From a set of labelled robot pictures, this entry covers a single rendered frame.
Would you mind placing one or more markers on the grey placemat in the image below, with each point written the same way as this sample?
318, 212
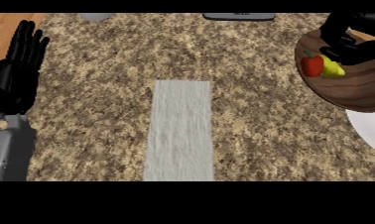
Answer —
179, 132

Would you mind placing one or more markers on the grey rounded object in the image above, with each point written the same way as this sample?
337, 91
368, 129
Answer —
97, 16

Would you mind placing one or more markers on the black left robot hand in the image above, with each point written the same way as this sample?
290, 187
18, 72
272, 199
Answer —
20, 69

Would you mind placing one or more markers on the red bell pepper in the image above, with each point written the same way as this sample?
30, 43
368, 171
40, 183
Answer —
312, 65

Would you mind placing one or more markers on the white rounded object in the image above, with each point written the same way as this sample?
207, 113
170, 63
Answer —
365, 125

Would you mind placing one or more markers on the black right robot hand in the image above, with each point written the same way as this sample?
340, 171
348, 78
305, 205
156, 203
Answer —
349, 51

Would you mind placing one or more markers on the yellow pear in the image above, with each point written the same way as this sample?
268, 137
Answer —
334, 69

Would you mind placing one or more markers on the dark grey flat appliance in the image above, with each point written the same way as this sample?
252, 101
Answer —
238, 16

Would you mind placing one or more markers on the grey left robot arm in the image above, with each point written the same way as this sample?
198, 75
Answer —
15, 145

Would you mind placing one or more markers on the brown wooden bowl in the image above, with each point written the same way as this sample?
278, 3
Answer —
352, 84

